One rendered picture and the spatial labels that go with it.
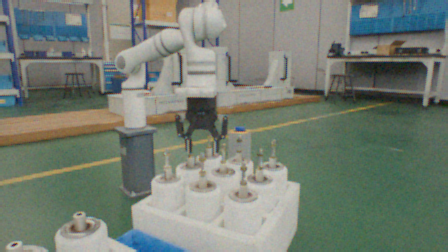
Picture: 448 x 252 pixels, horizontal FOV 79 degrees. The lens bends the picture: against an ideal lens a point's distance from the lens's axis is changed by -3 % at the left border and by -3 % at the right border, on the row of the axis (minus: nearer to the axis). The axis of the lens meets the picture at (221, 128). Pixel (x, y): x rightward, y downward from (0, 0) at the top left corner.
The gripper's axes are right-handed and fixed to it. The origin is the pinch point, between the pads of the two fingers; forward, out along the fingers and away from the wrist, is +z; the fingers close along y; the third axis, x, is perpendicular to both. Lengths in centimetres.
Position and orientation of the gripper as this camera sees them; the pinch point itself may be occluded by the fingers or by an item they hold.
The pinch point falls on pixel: (202, 149)
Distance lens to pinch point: 73.7
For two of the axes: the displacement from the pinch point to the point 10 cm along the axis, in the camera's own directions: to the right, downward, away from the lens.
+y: -9.9, -0.4, 1.7
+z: 0.0, 9.8, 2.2
